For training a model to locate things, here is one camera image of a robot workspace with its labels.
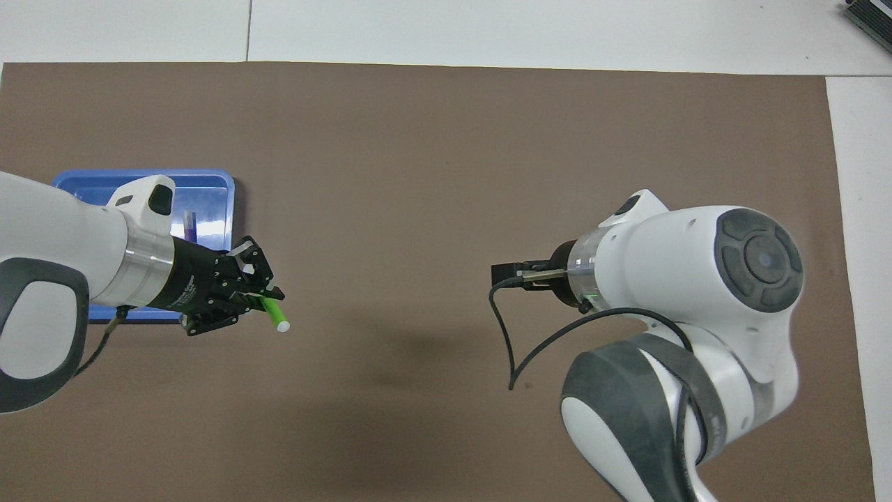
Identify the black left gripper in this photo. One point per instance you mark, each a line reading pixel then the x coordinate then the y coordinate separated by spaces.
pixel 195 282

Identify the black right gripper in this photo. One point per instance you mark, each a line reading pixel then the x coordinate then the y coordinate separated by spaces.
pixel 561 275

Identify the green marker pen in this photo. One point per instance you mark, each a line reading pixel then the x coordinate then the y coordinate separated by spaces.
pixel 275 315

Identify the purple marker pen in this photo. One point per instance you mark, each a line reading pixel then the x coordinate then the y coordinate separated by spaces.
pixel 190 226

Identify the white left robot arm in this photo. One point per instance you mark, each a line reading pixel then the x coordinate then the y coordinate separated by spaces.
pixel 56 237

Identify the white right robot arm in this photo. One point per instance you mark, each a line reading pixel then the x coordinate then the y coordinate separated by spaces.
pixel 683 279

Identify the blue plastic tray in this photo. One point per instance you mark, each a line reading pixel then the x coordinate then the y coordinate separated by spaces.
pixel 209 209

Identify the brown table mat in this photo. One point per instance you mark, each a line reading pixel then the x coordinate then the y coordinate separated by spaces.
pixel 418 174

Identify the grey ribbed metal object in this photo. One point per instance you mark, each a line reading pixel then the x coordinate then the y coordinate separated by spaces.
pixel 871 17

